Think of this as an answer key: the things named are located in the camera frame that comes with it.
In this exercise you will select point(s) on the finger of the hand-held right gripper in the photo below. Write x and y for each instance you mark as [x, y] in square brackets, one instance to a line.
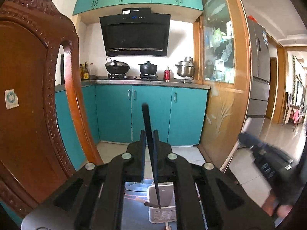
[249, 140]

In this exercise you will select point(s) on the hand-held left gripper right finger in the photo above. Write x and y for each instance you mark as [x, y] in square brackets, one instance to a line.
[156, 139]

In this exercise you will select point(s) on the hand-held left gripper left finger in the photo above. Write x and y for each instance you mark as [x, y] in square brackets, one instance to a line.
[143, 155]

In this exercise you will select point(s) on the black chopstick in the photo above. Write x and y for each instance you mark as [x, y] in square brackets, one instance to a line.
[146, 117]

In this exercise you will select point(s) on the white chopstick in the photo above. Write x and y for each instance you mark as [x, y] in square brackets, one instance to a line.
[230, 155]

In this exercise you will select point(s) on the white plastic utensil basket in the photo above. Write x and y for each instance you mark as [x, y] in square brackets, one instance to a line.
[165, 196]

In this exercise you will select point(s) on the person's right hand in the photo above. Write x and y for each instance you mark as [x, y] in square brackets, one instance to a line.
[271, 204]

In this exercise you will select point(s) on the teal lower cabinets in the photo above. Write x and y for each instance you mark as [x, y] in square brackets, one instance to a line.
[153, 115]

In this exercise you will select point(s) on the wood framed glass door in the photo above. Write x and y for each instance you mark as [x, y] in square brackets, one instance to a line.
[223, 100]

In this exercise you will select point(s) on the grey refrigerator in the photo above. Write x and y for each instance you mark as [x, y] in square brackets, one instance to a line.
[259, 88]

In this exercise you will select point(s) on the drying rack with clothes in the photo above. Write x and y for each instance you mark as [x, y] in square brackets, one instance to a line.
[296, 115]

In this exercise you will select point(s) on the brown wooden door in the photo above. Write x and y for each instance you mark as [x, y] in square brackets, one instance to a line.
[272, 88]

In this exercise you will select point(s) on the grey kitchen countertop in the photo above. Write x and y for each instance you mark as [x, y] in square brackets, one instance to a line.
[191, 85]

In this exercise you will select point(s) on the red bottle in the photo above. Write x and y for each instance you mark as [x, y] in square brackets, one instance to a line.
[167, 74]

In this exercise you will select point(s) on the black lidded pot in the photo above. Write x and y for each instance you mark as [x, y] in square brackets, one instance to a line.
[148, 69]

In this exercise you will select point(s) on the gas stove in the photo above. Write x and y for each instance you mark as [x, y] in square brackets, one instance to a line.
[120, 76]

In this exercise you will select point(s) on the green vine garland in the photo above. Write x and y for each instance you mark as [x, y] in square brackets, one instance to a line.
[294, 81]

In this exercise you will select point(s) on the stainless steel pot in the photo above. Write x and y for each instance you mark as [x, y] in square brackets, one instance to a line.
[184, 68]

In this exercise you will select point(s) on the black wok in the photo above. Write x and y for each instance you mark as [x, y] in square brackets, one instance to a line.
[117, 67]

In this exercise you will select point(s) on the clear condiment bottle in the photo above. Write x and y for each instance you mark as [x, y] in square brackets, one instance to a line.
[92, 73]

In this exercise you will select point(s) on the amber oil bottle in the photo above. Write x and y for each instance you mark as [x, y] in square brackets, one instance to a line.
[81, 74]
[86, 73]

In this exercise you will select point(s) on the black range hood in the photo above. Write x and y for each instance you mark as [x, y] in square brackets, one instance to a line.
[134, 33]

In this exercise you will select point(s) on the red bag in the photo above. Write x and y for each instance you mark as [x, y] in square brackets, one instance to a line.
[251, 17]

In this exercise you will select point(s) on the carved wooden chair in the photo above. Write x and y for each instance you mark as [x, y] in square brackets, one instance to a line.
[28, 76]

